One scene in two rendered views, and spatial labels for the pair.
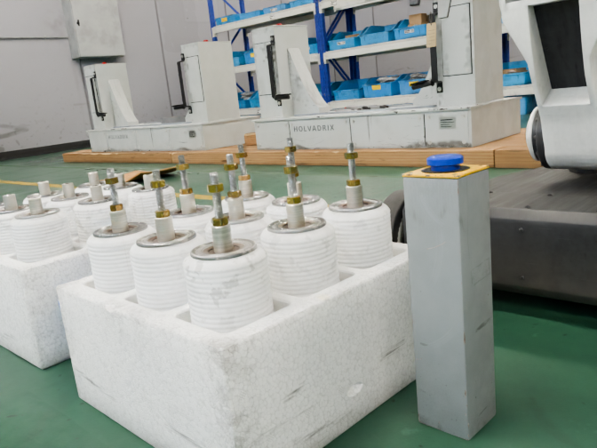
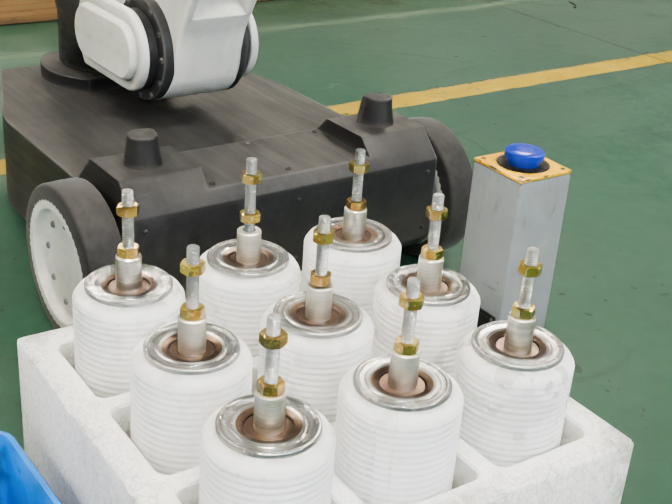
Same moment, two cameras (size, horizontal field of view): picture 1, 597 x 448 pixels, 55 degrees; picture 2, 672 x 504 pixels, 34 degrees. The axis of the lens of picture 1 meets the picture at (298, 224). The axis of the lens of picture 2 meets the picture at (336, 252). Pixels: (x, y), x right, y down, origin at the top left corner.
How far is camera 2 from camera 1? 1.14 m
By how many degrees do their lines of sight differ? 77
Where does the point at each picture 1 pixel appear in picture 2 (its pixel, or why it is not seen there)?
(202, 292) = (561, 404)
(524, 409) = not seen: hidden behind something
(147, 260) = (456, 419)
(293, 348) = not seen: hidden behind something
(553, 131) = (191, 51)
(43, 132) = not seen: outside the picture
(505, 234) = (280, 210)
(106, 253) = (328, 468)
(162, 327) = (541, 480)
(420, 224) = (528, 230)
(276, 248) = (468, 322)
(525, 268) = (299, 245)
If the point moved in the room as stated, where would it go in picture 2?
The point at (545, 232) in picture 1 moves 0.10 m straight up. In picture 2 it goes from (323, 195) to (328, 120)
